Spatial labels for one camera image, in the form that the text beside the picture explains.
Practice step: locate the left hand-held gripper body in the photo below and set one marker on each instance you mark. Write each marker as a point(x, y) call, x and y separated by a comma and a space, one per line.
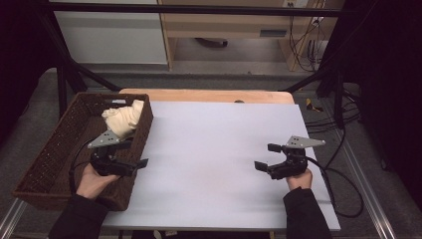
point(107, 164)

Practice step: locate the aluminium rail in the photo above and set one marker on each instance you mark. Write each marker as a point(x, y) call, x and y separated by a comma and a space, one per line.
point(11, 219)
point(368, 195)

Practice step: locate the black metal stand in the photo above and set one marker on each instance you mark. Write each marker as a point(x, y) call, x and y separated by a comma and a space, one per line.
point(61, 86)
point(338, 99)

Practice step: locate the light wooden desk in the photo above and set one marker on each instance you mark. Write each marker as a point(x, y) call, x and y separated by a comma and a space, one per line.
point(225, 25)

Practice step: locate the cream cloth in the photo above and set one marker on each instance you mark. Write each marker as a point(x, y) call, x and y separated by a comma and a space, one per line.
point(123, 119)

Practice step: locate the black curtain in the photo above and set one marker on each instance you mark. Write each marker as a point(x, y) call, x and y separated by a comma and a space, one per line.
point(388, 83)
point(20, 59)

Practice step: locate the person's right hand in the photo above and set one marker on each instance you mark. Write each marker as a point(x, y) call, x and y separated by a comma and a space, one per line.
point(300, 181)

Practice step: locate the black metal crossbar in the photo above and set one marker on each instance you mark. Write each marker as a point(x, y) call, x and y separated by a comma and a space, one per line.
point(199, 9)

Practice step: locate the white board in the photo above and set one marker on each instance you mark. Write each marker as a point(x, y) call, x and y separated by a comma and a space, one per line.
point(215, 149)

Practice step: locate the yellow and black tape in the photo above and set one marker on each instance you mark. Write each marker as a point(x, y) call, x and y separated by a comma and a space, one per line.
point(312, 105)

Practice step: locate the white cabinet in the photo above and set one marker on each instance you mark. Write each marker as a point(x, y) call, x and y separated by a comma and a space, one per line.
point(109, 36)

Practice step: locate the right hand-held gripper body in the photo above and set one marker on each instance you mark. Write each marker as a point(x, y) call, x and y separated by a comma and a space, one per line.
point(293, 162)

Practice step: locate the dark curved object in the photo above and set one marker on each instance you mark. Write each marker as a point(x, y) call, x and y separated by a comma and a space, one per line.
point(212, 42)

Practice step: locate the brown wicker basket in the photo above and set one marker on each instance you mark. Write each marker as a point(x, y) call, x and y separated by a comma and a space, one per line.
point(56, 156)

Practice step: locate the person's left hand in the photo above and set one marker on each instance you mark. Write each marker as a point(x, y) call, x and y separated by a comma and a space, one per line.
point(93, 184)

